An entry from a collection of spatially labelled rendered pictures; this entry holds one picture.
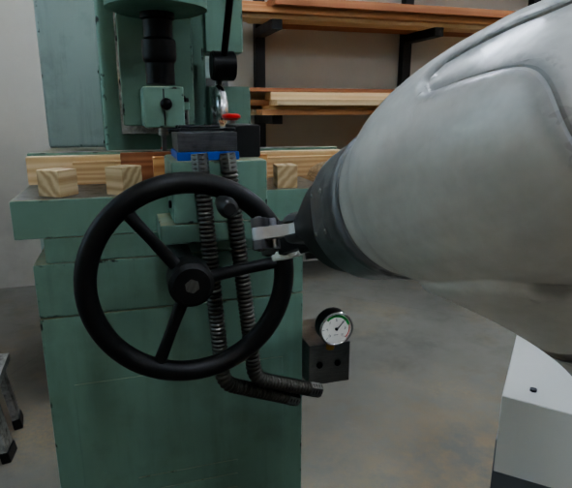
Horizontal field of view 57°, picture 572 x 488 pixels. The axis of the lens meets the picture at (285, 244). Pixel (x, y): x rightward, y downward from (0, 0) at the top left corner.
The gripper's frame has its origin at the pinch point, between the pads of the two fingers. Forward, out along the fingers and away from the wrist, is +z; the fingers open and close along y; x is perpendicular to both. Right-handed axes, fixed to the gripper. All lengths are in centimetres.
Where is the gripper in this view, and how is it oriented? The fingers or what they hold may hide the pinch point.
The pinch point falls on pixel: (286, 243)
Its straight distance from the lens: 53.9
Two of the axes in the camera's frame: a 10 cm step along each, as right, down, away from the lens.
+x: 1.1, 9.9, -0.7
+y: -9.6, 0.9, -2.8
